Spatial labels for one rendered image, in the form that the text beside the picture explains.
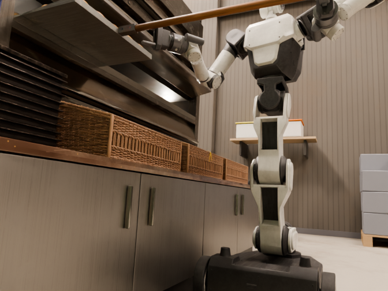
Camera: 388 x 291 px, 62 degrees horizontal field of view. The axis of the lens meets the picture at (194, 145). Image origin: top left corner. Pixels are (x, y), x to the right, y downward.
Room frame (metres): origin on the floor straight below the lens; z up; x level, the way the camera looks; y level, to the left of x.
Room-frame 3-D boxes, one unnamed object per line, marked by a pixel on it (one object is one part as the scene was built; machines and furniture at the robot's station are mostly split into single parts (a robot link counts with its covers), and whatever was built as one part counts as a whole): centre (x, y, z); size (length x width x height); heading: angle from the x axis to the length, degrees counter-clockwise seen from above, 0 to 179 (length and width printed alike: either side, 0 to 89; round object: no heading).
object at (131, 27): (1.35, 0.32, 1.20); 0.09 x 0.04 x 0.03; 65
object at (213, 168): (1.93, 0.13, 0.72); 0.56 x 0.49 x 0.28; 156
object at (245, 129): (4.87, -0.89, 1.49); 0.44 x 0.36 x 0.25; 66
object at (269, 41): (1.63, -0.42, 1.27); 0.34 x 0.30 x 0.36; 52
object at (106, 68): (2.03, 0.40, 1.16); 1.80 x 0.06 x 0.04; 155
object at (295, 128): (4.66, -1.37, 1.49); 0.45 x 0.37 x 0.25; 66
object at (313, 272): (1.68, -0.43, 0.19); 0.64 x 0.52 x 0.33; 155
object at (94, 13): (1.44, 0.53, 1.19); 0.55 x 0.36 x 0.03; 155
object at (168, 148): (1.38, 0.38, 0.72); 0.56 x 0.49 x 0.28; 157
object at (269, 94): (1.66, -0.42, 1.00); 0.28 x 0.13 x 0.18; 155
